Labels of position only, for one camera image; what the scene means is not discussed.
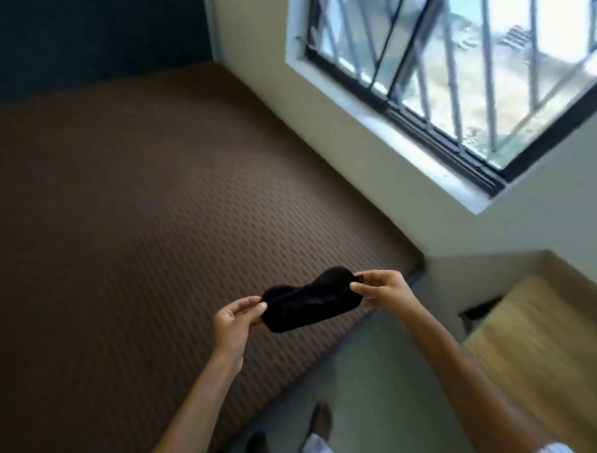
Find person's left hand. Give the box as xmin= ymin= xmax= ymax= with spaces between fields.
xmin=213 ymin=296 xmax=269 ymax=370

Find light wooden side table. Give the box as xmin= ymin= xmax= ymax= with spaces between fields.
xmin=458 ymin=274 xmax=597 ymax=453

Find black framed sliding window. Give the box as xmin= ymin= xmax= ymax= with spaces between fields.
xmin=305 ymin=0 xmax=597 ymax=197

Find person's left forearm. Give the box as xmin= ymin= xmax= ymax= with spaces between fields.
xmin=152 ymin=351 xmax=247 ymax=453

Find dark headboard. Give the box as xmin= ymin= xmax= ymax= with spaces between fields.
xmin=0 ymin=0 xmax=214 ymax=107

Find person's right hand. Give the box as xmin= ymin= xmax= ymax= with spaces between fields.
xmin=348 ymin=269 xmax=422 ymax=324

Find grey metal window bars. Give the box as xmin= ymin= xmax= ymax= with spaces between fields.
xmin=312 ymin=0 xmax=597 ymax=161

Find person's right forearm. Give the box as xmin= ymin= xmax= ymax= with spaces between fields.
xmin=396 ymin=304 xmax=567 ymax=453

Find person's white garment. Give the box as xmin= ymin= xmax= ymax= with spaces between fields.
xmin=301 ymin=433 xmax=333 ymax=453

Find brown patterned bed mattress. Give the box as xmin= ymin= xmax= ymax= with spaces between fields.
xmin=0 ymin=62 xmax=425 ymax=453

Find person's dark shoe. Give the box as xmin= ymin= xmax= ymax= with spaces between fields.
xmin=310 ymin=402 xmax=334 ymax=441

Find black sock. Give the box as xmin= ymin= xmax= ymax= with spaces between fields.
xmin=260 ymin=266 xmax=365 ymax=334

